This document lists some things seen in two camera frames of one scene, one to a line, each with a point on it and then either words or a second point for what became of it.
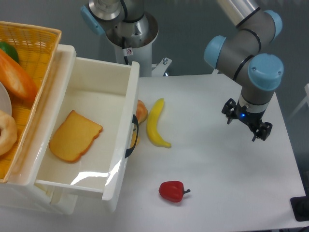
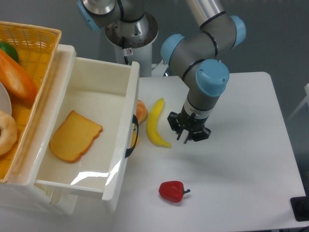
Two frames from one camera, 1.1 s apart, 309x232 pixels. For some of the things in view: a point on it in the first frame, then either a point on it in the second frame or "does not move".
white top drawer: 91,127 does not move
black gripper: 251,119 to 190,124
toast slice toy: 74,137 does not move
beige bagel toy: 8,135 does not move
